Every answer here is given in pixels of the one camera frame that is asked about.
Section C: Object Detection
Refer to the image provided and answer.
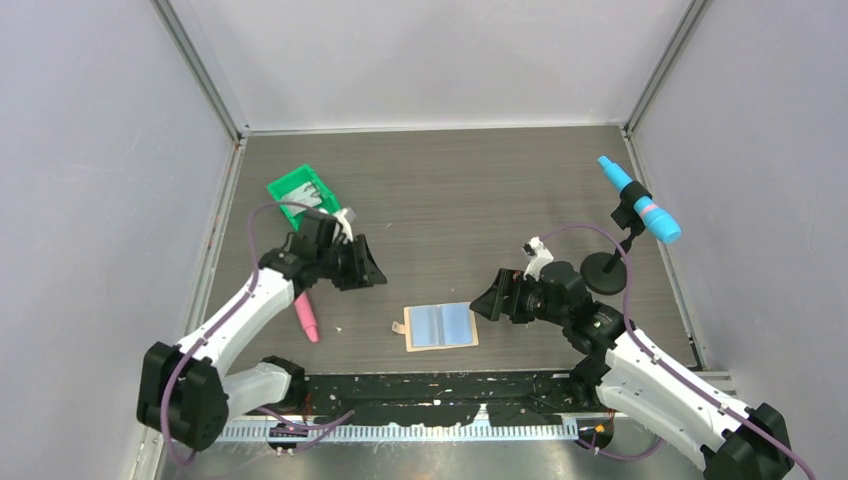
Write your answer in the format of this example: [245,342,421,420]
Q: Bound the green plastic bin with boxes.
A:
[266,164,341,230]

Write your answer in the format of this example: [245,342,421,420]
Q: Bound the pink toy microphone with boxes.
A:
[293,292,321,343]

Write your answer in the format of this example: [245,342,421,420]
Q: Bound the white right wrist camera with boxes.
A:
[522,237,554,280]

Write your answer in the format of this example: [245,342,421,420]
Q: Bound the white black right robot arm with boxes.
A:
[470,261,797,479]

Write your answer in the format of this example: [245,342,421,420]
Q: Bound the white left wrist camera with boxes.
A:
[331,207,357,244]

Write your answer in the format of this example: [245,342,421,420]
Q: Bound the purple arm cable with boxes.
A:
[539,223,819,480]
[160,201,356,466]

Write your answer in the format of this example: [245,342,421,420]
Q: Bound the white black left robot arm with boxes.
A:
[136,208,387,451]

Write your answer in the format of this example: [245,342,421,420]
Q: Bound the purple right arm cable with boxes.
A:
[539,223,819,480]

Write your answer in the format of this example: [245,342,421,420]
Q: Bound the black microphone stand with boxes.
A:
[580,204,645,296]

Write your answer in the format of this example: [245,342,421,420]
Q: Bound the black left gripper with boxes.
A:
[316,235,386,292]

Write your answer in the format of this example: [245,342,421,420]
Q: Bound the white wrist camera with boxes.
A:
[331,207,357,244]
[522,237,554,280]

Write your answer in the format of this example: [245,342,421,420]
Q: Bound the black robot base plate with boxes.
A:
[268,370,621,427]

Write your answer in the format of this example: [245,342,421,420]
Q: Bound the beige card holder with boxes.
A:
[391,302,479,352]

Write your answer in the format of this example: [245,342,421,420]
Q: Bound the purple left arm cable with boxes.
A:
[160,201,356,466]

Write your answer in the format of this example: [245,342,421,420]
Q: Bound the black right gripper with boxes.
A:
[469,267,569,326]

